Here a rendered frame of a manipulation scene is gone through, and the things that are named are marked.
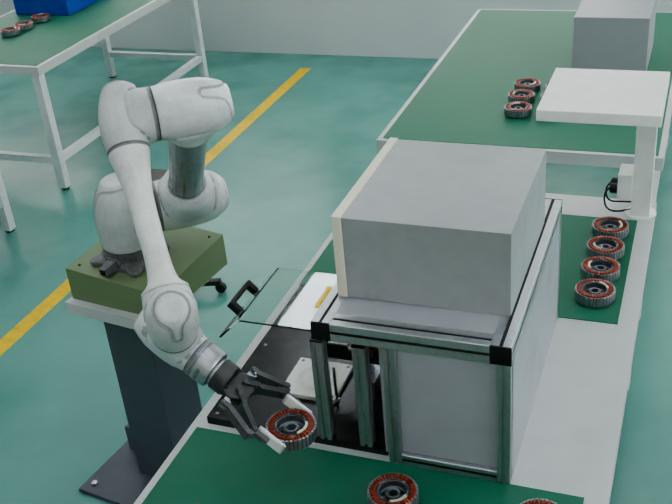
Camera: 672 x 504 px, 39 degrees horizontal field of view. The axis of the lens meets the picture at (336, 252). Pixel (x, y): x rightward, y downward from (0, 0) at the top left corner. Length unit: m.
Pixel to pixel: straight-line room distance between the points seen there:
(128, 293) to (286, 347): 0.55
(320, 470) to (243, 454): 0.20
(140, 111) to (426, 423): 0.98
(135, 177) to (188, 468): 0.69
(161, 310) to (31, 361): 2.33
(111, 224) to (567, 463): 1.45
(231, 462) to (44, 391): 1.82
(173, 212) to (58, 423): 1.27
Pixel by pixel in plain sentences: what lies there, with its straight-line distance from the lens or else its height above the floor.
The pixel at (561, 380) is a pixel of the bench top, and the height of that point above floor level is 0.75.
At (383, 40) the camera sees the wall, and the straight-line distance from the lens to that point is 7.21.
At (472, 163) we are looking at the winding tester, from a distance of 2.28.
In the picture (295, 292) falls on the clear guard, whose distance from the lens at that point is 2.30.
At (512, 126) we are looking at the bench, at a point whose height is 0.75.
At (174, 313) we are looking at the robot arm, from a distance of 1.94.
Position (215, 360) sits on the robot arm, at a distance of 2.11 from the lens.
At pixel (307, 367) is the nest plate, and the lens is 2.52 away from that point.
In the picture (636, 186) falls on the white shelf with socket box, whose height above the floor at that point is 0.86.
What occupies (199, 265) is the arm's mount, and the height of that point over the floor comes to 0.82.
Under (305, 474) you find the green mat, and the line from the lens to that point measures 2.26.
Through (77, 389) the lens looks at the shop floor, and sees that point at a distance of 4.00.
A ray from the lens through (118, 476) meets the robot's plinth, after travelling 3.51.
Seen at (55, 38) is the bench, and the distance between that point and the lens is 5.89.
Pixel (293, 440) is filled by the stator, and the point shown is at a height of 0.92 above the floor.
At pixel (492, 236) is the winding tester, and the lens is 1.98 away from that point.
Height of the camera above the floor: 2.27
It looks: 29 degrees down
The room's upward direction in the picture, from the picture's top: 5 degrees counter-clockwise
